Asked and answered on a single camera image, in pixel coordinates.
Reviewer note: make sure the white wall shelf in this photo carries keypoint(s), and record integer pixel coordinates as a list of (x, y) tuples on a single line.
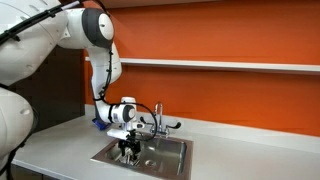
[(140, 3), (229, 66)]

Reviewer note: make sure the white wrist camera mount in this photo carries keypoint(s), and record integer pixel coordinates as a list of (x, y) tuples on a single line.
[(118, 134)]

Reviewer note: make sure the black white snack packet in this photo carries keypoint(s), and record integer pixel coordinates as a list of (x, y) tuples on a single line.
[(128, 160)]

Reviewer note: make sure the stainless steel sink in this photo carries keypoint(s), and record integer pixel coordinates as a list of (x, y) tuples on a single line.
[(166, 158)]

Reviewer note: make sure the white lower wall shelf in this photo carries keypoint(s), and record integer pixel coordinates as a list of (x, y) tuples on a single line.
[(229, 66)]

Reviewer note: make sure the blue snack packet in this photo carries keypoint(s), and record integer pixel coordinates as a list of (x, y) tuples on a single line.
[(100, 125)]

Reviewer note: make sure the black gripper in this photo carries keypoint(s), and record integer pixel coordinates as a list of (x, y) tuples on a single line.
[(134, 146)]

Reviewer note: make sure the dark grey cabinet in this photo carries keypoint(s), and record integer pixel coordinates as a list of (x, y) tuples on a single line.
[(56, 89)]

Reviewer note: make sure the white upper wall shelf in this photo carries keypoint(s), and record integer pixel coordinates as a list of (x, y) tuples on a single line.
[(140, 3)]

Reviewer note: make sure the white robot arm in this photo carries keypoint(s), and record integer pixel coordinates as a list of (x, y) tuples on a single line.
[(30, 32)]

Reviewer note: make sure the chrome faucet with handles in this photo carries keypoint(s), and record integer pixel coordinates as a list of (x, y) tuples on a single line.
[(161, 129)]

